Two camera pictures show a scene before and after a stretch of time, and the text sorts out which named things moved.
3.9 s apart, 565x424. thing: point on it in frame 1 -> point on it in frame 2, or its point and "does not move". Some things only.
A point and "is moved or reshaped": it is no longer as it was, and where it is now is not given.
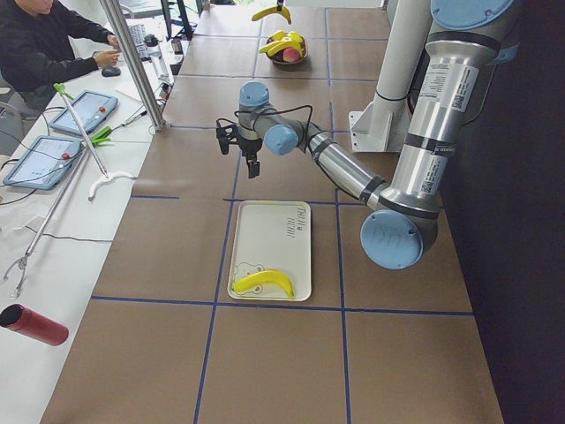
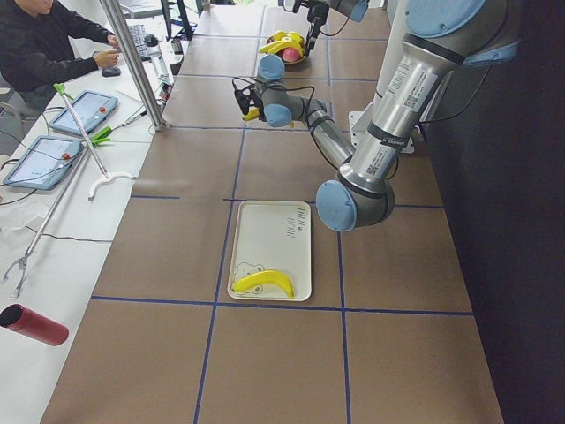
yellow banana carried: x=274 y=276 does not move
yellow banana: x=283 y=11 is moved or reshaped
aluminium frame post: x=134 y=63 does not move
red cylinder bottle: x=34 y=325 does not move
